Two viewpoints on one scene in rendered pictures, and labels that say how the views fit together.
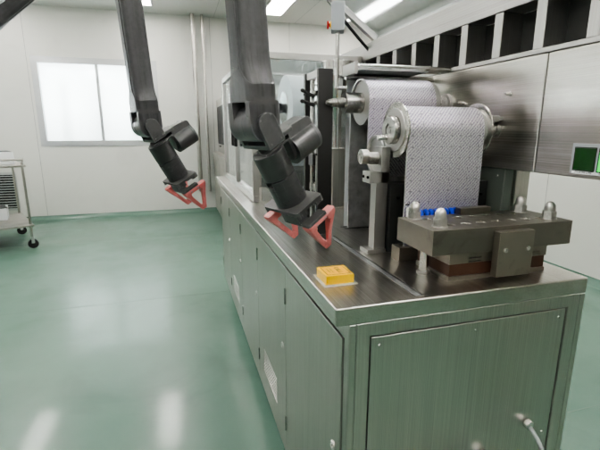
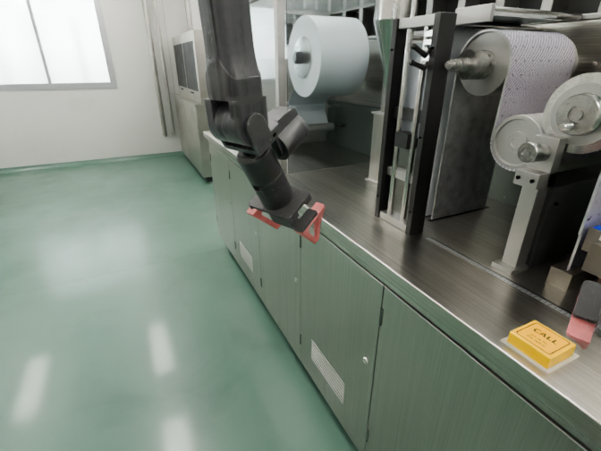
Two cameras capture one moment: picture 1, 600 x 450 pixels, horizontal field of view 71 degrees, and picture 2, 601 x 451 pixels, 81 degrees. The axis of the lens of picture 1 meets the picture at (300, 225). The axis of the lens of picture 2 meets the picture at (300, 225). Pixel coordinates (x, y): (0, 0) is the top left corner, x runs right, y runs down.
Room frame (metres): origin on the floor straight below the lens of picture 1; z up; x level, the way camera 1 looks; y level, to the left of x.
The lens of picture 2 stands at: (0.56, 0.39, 1.34)
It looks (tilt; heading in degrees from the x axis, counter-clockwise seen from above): 25 degrees down; 350
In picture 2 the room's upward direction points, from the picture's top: straight up
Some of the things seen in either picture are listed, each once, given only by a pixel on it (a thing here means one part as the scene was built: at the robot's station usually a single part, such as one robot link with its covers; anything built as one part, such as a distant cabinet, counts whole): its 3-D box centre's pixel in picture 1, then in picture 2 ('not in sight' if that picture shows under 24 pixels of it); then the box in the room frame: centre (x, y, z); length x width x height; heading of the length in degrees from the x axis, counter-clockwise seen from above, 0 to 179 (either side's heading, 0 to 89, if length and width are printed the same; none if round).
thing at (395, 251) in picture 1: (439, 248); (596, 263); (1.15, -0.40, 0.92); 0.28 x 0.04 x 0.04; 106
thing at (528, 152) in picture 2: (363, 156); (529, 152); (1.18, -0.18, 1.18); 0.04 x 0.02 x 0.04; 16
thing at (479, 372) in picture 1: (308, 287); (334, 259); (2.08, -0.05, 0.43); 2.52 x 0.64 x 0.86; 16
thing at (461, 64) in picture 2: (335, 102); (456, 64); (1.38, -0.11, 1.34); 0.06 x 0.03 x 0.03; 106
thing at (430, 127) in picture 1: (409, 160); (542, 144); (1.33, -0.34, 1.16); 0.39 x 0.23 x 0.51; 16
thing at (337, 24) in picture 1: (336, 18); not in sight; (1.71, -0.13, 1.66); 0.07 x 0.07 x 0.10; 86
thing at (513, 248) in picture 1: (512, 253); not in sight; (0.96, -0.51, 0.97); 0.10 x 0.03 x 0.11; 106
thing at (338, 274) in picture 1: (335, 274); (540, 343); (0.95, -0.08, 0.91); 0.07 x 0.07 x 0.02; 16
